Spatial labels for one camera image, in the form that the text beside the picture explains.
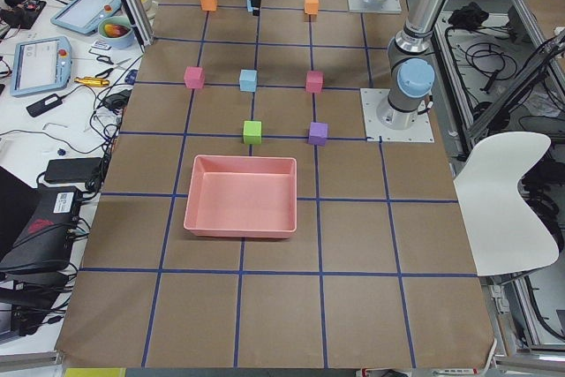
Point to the black computer box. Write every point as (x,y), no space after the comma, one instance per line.
(36,229)

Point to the gold tool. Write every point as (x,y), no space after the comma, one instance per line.
(92,82)

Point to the purple foam block left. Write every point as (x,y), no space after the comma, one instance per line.
(318,134)

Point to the pink foam block far left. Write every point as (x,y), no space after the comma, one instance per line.
(194,77)

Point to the pink plastic bin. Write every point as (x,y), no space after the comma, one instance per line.
(242,197)

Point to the blue teach pendant near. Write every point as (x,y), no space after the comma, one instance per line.
(41,66)

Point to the pink foam block near left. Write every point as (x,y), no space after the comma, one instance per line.
(314,82)

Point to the pink foam block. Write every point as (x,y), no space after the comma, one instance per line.
(194,77)
(314,82)

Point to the orange foam block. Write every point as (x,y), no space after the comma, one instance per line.
(311,7)
(209,5)

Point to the blue teach pendant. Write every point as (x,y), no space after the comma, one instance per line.
(84,16)
(41,66)

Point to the green foam block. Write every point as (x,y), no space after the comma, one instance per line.
(252,132)

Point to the blue teach pendant far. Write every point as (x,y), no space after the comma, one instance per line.
(84,16)

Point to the white chair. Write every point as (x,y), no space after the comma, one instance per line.
(504,233)

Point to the black power adapter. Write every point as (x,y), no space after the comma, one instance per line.
(44,105)

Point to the orange foam block far right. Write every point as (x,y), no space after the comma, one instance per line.
(209,5)

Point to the orange foam block near right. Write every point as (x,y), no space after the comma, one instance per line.
(311,7)

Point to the blue bowl with fruit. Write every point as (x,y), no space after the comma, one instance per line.
(117,32)

